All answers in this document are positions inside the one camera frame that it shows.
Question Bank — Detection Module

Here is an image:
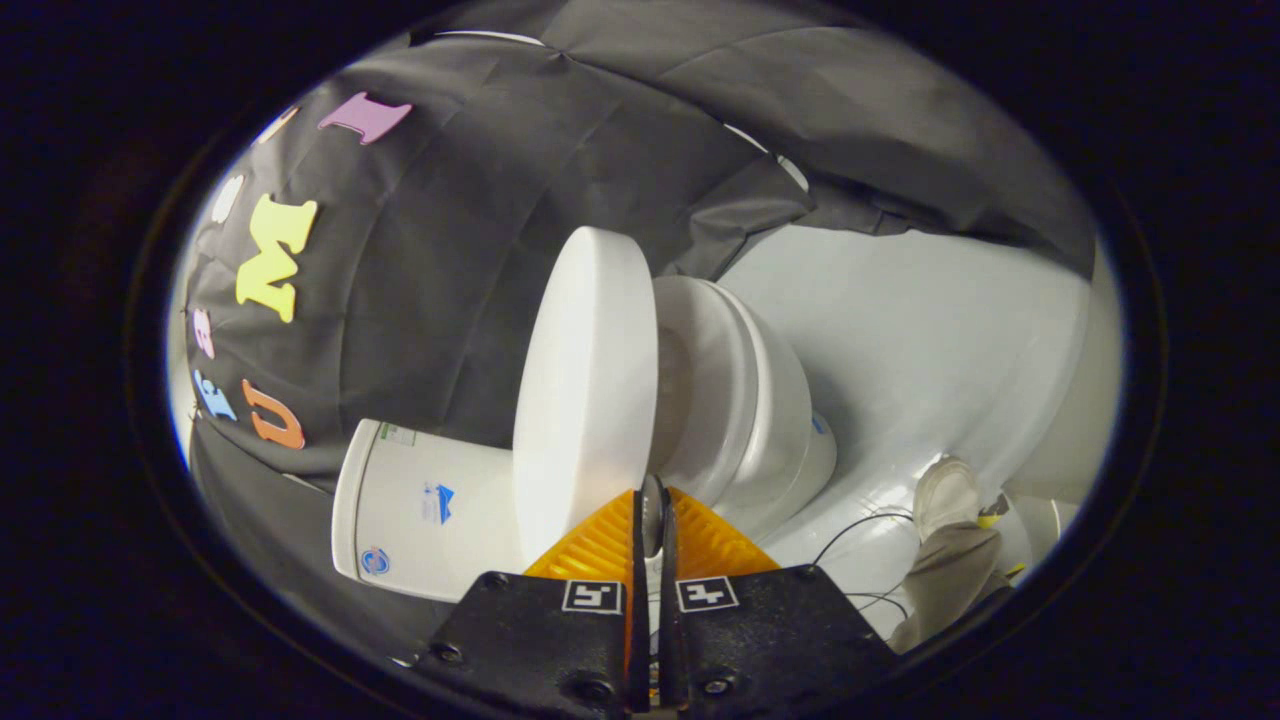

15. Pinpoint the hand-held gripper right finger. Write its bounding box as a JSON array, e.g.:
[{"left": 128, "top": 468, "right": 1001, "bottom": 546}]
[{"left": 658, "top": 487, "right": 898, "bottom": 715}]

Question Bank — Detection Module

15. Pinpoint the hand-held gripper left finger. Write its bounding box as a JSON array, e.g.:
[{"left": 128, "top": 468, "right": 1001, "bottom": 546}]
[{"left": 405, "top": 487, "right": 653, "bottom": 715}]

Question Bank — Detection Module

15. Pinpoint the white toilet lid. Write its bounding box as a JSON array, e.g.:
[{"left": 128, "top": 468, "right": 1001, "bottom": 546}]
[{"left": 512, "top": 226, "right": 668, "bottom": 567}]

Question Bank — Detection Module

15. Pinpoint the white toilet bowl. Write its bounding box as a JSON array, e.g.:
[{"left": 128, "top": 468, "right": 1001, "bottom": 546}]
[{"left": 700, "top": 285, "right": 840, "bottom": 543}]

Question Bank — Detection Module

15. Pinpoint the person's trouser leg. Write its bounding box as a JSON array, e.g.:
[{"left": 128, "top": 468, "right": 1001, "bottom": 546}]
[{"left": 886, "top": 520, "right": 1013, "bottom": 656}]

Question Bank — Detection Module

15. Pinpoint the person's shoe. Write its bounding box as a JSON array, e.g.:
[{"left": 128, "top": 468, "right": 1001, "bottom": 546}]
[{"left": 912, "top": 456, "right": 985, "bottom": 543}]

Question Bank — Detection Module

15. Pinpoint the black backdrop cloth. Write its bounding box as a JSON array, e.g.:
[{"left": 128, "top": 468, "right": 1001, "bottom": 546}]
[{"left": 185, "top": 0, "right": 1098, "bottom": 663}]

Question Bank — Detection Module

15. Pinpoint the thin black cable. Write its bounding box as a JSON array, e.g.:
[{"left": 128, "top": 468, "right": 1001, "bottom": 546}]
[{"left": 810, "top": 510, "right": 919, "bottom": 623}]

